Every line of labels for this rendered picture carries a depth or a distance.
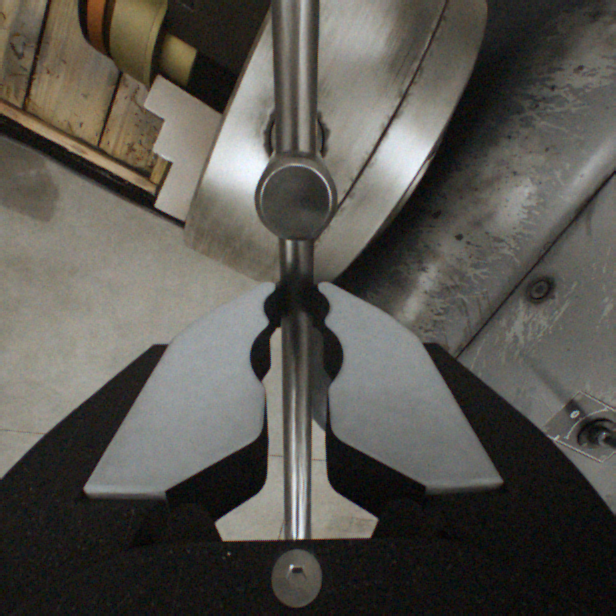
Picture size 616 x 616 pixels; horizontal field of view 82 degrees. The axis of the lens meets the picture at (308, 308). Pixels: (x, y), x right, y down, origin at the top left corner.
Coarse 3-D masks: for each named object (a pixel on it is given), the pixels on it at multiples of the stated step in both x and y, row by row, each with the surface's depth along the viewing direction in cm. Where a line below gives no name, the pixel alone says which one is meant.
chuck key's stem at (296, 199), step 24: (264, 168) 10; (288, 168) 9; (312, 168) 9; (264, 192) 9; (288, 192) 9; (312, 192) 9; (336, 192) 9; (264, 216) 9; (288, 216) 9; (312, 216) 9
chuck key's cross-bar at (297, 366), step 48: (288, 0) 8; (288, 48) 9; (288, 96) 9; (288, 144) 10; (288, 240) 11; (288, 288) 12; (288, 336) 13; (288, 384) 13; (288, 432) 14; (288, 480) 15; (288, 528) 15
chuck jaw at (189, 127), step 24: (168, 96) 32; (192, 96) 32; (168, 120) 32; (192, 120) 32; (216, 120) 33; (168, 144) 33; (192, 144) 33; (192, 168) 33; (168, 192) 34; (192, 192) 34
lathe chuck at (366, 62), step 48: (336, 0) 20; (384, 0) 21; (432, 0) 22; (336, 48) 20; (384, 48) 21; (240, 96) 21; (336, 96) 21; (384, 96) 22; (240, 144) 22; (336, 144) 22; (240, 192) 24; (192, 240) 30; (240, 240) 28
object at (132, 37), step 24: (96, 0) 28; (120, 0) 27; (144, 0) 28; (96, 24) 29; (120, 24) 28; (144, 24) 28; (96, 48) 31; (120, 48) 29; (144, 48) 29; (168, 48) 30; (192, 48) 30; (144, 72) 30; (168, 72) 31; (192, 72) 31
